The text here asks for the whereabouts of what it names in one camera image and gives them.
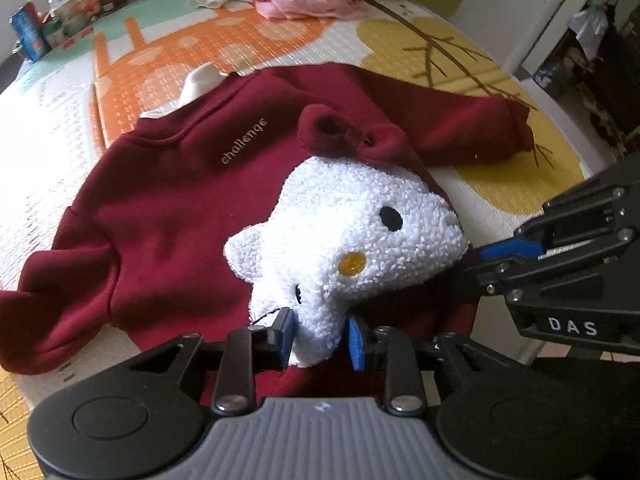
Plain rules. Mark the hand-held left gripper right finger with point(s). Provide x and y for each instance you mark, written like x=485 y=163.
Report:
x=357 y=345

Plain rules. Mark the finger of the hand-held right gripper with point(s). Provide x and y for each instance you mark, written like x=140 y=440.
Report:
x=525 y=275
x=510 y=249

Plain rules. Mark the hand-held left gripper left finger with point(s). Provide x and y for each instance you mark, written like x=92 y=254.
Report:
x=285 y=335

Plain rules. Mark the dark red cat sweater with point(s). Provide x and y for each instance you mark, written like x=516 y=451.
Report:
x=175 y=210

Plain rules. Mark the white hanging garment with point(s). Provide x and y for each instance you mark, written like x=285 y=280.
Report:
x=592 y=27

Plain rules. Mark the colourful foam play mat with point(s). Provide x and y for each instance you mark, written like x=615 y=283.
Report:
x=300 y=45

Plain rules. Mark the blue drink can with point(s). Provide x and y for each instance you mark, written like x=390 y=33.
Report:
x=27 y=30

